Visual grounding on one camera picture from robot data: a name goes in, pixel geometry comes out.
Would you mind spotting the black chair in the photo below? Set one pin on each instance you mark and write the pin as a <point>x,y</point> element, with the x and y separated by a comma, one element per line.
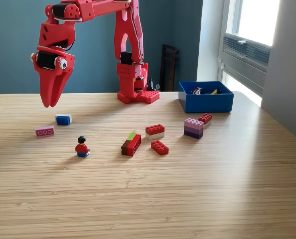
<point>171,69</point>

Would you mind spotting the blue and white brick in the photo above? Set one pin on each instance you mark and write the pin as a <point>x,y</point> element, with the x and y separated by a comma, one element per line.
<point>62,120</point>

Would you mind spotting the pink and purple brick stack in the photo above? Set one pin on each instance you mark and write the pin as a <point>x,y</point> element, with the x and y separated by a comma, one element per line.
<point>193,129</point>

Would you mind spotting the window with white frame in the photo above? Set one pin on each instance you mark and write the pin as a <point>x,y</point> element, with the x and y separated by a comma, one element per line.
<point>252,17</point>

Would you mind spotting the large red and white brick stack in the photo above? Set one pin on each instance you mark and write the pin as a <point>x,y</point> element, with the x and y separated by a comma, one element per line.
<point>155,131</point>

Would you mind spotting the blue plastic bin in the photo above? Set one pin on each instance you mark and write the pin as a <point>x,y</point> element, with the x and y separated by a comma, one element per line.
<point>207,103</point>

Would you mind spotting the toy figure red shirt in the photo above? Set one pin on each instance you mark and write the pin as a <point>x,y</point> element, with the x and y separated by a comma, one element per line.
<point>82,149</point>

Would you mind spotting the dark red toy car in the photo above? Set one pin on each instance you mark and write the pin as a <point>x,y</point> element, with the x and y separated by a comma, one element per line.
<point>196,91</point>

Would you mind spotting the small red and white brick stack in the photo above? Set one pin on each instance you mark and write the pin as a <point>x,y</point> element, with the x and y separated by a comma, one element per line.
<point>205,119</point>

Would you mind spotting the black table clamp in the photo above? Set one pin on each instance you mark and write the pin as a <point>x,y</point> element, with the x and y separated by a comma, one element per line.
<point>151,84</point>

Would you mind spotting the flat red brick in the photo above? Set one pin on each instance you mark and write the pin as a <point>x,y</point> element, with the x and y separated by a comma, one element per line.
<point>160,148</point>

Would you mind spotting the yellow toy digger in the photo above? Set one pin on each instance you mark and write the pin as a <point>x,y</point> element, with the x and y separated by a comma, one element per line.
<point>214,91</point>

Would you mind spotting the grey ventilation unit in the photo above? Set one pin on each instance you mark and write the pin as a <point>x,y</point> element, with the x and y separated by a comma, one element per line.
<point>245,59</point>

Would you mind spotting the brown red green brick stack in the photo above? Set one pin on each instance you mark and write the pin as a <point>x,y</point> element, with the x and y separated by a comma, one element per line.
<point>130,147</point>

